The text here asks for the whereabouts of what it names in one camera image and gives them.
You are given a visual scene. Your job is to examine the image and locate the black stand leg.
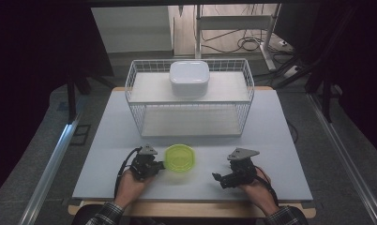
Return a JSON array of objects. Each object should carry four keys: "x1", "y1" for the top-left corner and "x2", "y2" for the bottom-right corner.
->
[
  {"x1": 66, "y1": 73, "x2": 79, "y2": 124},
  {"x1": 320, "y1": 70, "x2": 334, "y2": 124}
]

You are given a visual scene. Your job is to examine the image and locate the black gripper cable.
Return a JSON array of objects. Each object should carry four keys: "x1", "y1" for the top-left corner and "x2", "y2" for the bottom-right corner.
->
[
  {"x1": 254, "y1": 173, "x2": 280, "y2": 208},
  {"x1": 113, "y1": 146, "x2": 143, "y2": 199}
]

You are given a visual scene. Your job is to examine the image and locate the white power strip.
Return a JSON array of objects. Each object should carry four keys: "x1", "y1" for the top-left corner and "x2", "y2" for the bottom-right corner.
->
[{"x1": 282, "y1": 65, "x2": 301, "y2": 80}]

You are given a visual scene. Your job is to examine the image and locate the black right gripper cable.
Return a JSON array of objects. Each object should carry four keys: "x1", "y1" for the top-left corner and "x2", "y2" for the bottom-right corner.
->
[{"x1": 254, "y1": 173, "x2": 280, "y2": 208}]

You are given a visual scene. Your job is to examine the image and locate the white metal desk frame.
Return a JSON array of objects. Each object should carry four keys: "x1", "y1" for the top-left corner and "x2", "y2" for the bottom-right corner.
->
[{"x1": 194, "y1": 3, "x2": 283, "y2": 72}]

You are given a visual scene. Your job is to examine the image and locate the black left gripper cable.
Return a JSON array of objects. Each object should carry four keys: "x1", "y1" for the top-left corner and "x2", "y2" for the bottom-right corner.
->
[{"x1": 113, "y1": 146, "x2": 143, "y2": 199}]

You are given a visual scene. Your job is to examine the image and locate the person's left hand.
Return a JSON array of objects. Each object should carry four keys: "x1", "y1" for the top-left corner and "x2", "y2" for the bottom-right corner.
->
[{"x1": 114, "y1": 170, "x2": 157, "y2": 209}]

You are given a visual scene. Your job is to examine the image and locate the aluminium floor rail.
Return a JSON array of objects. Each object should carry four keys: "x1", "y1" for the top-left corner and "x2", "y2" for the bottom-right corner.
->
[
  {"x1": 307, "y1": 93, "x2": 377, "y2": 225},
  {"x1": 18, "y1": 122, "x2": 82, "y2": 225}
]

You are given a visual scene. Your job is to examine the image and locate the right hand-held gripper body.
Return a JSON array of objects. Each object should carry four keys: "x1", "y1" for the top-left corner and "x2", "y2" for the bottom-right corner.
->
[{"x1": 222, "y1": 147, "x2": 262, "y2": 188}]

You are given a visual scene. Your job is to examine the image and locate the black curtain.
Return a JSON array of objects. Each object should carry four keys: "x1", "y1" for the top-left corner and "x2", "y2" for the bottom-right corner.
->
[
  {"x1": 298, "y1": 0, "x2": 377, "y2": 154},
  {"x1": 0, "y1": 0, "x2": 115, "y2": 203}
]

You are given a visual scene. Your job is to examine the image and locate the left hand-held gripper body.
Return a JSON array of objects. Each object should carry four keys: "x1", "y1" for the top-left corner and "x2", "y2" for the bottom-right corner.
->
[{"x1": 129, "y1": 143, "x2": 159, "y2": 182}]

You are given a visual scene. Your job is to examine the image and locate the white square lidded container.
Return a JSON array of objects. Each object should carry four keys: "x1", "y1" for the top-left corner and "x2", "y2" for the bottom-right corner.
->
[{"x1": 168, "y1": 60, "x2": 211, "y2": 98}]

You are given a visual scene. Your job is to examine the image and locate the white wire shelf rack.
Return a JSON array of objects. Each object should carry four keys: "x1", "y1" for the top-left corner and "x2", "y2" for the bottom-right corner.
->
[{"x1": 124, "y1": 58, "x2": 256, "y2": 139}]

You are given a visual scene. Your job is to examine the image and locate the person's right hand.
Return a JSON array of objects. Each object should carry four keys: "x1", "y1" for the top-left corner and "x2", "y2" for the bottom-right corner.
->
[{"x1": 237, "y1": 166, "x2": 280, "y2": 218}]

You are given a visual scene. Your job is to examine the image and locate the black floor cables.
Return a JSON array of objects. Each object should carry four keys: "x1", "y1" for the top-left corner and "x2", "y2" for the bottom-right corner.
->
[{"x1": 201, "y1": 28, "x2": 293, "y2": 54}]

